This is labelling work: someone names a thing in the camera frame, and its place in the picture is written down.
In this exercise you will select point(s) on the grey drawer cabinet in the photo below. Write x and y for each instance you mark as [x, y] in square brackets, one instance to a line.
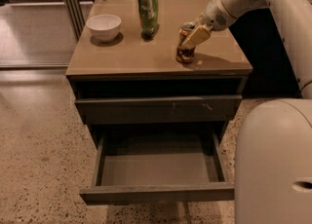
[131, 67]

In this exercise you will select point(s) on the white ceramic bowl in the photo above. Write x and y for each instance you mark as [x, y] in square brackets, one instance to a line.
[104, 27]

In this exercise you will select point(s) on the orange soda can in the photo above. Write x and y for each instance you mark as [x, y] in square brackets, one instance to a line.
[184, 55]

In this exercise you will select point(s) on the green chip bag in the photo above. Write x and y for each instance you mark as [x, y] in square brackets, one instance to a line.
[148, 14]

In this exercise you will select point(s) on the metal door frame post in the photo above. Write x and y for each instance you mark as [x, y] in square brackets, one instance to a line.
[76, 17]

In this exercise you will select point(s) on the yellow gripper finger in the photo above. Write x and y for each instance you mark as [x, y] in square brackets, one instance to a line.
[197, 36]

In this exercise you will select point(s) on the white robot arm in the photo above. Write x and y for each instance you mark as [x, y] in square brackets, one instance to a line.
[273, 161]

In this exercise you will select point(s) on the closed grey top drawer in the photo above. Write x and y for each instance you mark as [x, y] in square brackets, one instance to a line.
[158, 109]

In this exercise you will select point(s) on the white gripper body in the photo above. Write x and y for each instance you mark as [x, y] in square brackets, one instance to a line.
[215, 17]

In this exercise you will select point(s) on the open grey middle drawer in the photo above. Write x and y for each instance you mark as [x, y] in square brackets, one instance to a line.
[165, 168]

